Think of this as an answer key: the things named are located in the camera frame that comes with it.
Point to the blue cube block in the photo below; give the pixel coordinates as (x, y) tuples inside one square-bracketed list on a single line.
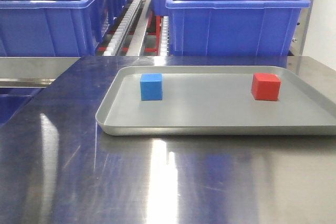
[(151, 85)]

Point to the red cube block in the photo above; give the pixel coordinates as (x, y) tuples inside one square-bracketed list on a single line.
[(265, 87)]

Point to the grey metal tray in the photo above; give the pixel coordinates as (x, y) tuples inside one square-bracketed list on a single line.
[(213, 100)]

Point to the blue bin front right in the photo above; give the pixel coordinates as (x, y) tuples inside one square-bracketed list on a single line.
[(233, 27)]

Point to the blue bin front left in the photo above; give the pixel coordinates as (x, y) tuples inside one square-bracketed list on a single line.
[(52, 27)]

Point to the blue bin lower left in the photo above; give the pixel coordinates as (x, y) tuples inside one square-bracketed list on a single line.
[(14, 99)]

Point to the white roller conveyor rail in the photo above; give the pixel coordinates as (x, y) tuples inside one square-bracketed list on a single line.
[(115, 45)]

